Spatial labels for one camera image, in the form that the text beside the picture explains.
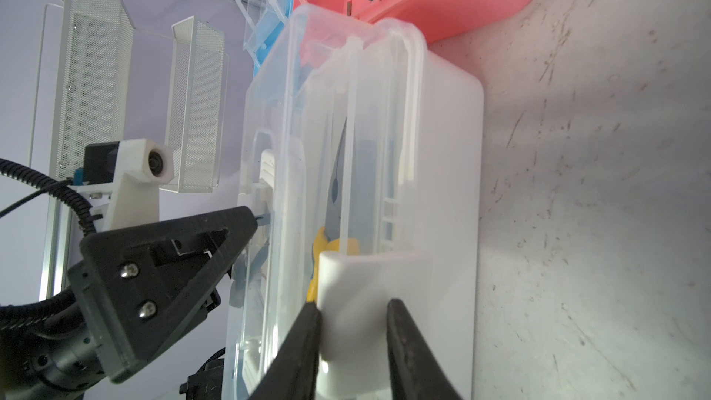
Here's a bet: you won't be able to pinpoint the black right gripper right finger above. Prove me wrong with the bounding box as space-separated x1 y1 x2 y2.
387 298 461 399

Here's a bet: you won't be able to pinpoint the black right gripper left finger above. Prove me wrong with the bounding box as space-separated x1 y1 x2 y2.
250 302 322 400

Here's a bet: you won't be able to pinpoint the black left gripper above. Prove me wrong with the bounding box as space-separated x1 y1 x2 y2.
1 207 257 399

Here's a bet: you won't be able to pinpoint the clear white toolbox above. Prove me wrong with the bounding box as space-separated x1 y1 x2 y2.
222 6 484 399

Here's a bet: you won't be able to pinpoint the yellow grey pliers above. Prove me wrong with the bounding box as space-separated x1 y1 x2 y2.
306 123 347 303

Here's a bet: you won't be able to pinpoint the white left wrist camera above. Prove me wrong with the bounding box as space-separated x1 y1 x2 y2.
76 139 174 233

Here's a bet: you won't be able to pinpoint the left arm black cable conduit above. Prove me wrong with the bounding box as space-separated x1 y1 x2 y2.
0 157 101 329

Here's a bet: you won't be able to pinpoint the upper white mesh wall shelf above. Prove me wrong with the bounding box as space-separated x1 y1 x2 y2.
48 0 135 180

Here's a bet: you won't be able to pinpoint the white mesh wall shelf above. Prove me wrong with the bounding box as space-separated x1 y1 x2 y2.
48 0 135 180
163 17 226 194

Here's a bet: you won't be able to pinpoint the lower white mesh wall shelf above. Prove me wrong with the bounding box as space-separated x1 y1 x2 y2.
163 17 226 194

